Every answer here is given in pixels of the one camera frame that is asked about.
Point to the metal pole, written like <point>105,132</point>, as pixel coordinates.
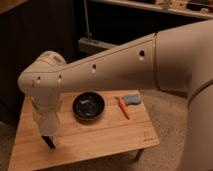
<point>88,33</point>

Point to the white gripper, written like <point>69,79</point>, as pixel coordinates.
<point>46,119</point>

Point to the black bowl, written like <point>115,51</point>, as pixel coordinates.
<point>88,106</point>

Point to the white shelf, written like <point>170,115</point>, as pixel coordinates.
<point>166,6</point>

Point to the orange carrot toy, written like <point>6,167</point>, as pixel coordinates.
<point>122,106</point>

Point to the wooden table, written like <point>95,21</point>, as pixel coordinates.
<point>76,141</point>

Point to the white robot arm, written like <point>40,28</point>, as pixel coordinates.
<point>177,59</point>

